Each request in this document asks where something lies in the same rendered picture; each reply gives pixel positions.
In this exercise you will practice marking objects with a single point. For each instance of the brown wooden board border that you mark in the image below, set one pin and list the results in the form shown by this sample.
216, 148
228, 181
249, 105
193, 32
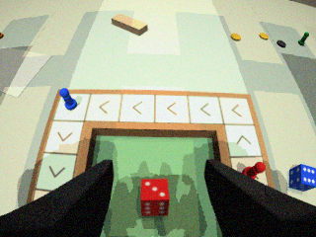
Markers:
43, 141

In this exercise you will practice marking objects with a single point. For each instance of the red die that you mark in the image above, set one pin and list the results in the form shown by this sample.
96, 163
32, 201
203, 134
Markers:
155, 197

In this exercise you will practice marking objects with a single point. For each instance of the green game pawn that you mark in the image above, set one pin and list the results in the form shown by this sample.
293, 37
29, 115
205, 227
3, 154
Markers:
301, 41

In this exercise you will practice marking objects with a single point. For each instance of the blue die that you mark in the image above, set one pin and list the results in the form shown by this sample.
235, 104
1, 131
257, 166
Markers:
302, 178

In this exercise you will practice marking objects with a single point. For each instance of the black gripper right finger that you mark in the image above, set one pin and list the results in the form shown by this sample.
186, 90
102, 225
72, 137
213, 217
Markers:
248, 208

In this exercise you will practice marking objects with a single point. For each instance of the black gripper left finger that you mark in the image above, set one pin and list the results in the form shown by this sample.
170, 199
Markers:
78, 208

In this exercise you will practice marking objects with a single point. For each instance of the red pawn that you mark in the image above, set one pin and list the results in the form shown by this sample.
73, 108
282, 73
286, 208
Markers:
252, 171

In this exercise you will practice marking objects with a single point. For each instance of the blue pawn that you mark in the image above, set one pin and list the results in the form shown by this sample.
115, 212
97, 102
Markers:
69, 103

